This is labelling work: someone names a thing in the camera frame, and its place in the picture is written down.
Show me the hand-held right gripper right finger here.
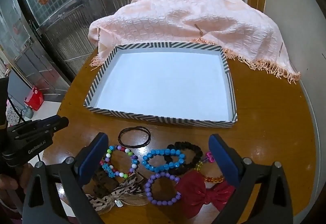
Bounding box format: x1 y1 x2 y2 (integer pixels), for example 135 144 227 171
208 134 303 224

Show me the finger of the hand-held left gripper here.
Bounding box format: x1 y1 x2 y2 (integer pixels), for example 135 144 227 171
10 117 70 141
28 115 62 128

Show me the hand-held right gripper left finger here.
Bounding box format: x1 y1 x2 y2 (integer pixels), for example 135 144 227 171
23 132 110 224

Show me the turquoise flower bead bracelet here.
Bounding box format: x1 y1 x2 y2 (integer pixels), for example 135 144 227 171
101 162 115 177

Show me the brown scrunchie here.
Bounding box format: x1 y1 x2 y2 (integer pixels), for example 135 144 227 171
90 170 123 195

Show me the black scrunchie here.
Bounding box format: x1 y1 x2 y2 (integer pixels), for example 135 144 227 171
163 141 204 177

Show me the multicoloured bead bracelet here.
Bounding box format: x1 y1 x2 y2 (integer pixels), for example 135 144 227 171
102 145 139 180

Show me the red fabric bow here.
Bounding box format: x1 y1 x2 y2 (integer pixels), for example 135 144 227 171
175 170 236 219

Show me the black braided hair tie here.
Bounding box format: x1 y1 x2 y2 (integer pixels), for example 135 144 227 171
119 126 151 149

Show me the blue bead bracelet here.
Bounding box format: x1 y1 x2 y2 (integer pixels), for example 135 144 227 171
142 148 186 173

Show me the purple bead bracelet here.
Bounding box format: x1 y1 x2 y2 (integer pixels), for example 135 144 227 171
144 172 182 206

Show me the striped cardboard box tray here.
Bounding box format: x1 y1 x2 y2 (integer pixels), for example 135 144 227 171
84 42 238 128

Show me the person's left hand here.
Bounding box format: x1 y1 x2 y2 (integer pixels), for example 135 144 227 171
0 163 34 200

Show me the red bag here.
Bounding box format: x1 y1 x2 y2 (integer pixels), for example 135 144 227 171
25 86 44 112

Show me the leopard print ribbon bow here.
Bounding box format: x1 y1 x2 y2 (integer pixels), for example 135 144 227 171
85 172 149 214

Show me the metal door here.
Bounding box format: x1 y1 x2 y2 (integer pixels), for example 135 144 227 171
15 0 246 82

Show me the pink fringed shawl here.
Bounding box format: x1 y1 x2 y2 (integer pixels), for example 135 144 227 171
88 0 301 84

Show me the colourful plastic chain bracelet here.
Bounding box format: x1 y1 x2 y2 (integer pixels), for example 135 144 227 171
195 151 226 184

